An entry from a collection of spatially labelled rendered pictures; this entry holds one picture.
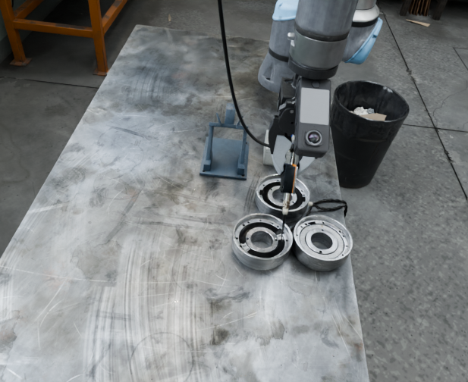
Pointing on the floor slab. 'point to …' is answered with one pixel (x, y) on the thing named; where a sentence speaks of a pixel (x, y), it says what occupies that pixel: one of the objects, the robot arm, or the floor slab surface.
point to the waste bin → (363, 129)
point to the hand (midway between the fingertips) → (289, 172)
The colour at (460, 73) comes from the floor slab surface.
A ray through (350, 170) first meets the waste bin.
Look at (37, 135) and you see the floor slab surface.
